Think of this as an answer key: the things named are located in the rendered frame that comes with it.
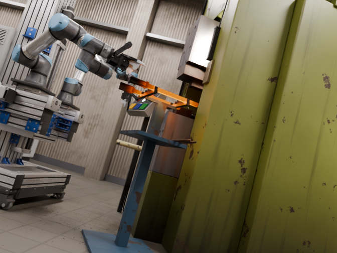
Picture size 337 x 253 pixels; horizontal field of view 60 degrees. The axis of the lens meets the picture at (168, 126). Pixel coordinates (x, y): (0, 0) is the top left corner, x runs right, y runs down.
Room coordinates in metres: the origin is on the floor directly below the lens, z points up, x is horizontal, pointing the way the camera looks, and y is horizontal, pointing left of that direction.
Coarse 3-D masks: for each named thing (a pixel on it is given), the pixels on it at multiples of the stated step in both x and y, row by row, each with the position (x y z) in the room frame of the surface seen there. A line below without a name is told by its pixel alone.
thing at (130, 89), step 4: (120, 84) 1.79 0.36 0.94; (124, 84) 1.80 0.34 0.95; (120, 88) 1.79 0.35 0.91; (124, 88) 1.81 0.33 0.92; (128, 88) 1.81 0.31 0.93; (132, 88) 1.81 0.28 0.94; (128, 92) 1.83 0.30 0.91; (132, 92) 1.82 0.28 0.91; (136, 92) 1.83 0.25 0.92; (140, 92) 1.84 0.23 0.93; (148, 96) 1.86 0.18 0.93; (152, 96) 1.87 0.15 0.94; (160, 100) 1.89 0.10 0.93; (164, 100) 1.90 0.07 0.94
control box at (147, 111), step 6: (156, 96) 2.72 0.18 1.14; (162, 96) 2.74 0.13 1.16; (138, 102) 2.86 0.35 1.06; (144, 102) 2.77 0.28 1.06; (150, 102) 2.70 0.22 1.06; (132, 108) 2.83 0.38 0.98; (138, 108) 2.75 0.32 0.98; (144, 108) 2.67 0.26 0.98; (150, 108) 2.68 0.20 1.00; (132, 114) 2.88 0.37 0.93; (138, 114) 2.79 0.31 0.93; (144, 114) 2.70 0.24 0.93; (150, 114) 2.69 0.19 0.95
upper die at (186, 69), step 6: (186, 66) 2.25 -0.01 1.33; (192, 66) 2.26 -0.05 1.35; (180, 72) 2.36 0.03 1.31; (186, 72) 2.26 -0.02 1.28; (192, 72) 2.27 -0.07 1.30; (198, 72) 2.28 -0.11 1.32; (204, 72) 2.29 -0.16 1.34; (180, 78) 2.40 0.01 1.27; (186, 78) 2.36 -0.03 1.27; (192, 78) 2.32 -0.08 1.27; (198, 78) 2.28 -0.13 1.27
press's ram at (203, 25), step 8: (200, 16) 2.22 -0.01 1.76; (200, 24) 2.20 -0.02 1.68; (208, 24) 2.22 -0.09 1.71; (216, 24) 2.23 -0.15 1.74; (192, 32) 2.33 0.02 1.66; (200, 32) 2.21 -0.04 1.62; (208, 32) 2.22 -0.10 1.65; (192, 40) 2.26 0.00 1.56; (200, 40) 2.21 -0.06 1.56; (208, 40) 2.23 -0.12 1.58; (184, 48) 2.46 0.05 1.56; (192, 48) 2.20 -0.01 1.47; (200, 48) 2.22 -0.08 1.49; (208, 48) 2.23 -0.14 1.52; (184, 56) 2.38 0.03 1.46; (192, 56) 2.21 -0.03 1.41; (200, 56) 2.22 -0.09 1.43; (192, 64) 2.26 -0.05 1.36; (200, 64) 2.23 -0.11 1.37
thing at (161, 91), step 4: (132, 76) 1.56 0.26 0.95; (132, 80) 1.58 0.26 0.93; (136, 80) 1.58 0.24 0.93; (140, 80) 1.58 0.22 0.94; (136, 84) 1.60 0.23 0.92; (140, 84) 1.58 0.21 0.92; (144, 84) 1.60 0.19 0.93; (148, 84) 1.60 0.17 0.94; (144, 88) 1.63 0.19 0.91; (148, 88) 1.63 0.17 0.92; (152, 88) 1.61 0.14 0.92; (160, 88) 1.63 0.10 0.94; (160, 92) 1.64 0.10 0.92; (164, 92) 1.64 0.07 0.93; (168, 92) 1.65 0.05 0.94; (168, 96) 1.68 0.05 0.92; (172, 96) 1.66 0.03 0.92; (176, 96) 1.67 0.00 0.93; (180, 96) 1.68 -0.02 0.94; (180, 100) 1.70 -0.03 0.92; (184, 100) 1.69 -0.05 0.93; (192, 104) 1.72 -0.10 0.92; (196, 104) 1.73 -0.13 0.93
